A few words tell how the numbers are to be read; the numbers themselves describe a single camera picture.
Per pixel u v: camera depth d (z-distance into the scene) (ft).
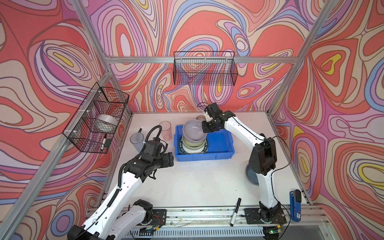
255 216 2.40
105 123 2.31
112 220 1.34
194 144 2.98
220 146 3.21
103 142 2.37
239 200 2.57
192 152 3.05
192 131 2.95
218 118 2.23
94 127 2.37
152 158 1.82
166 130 3.06
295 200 2.46
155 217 2.39
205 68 3.15
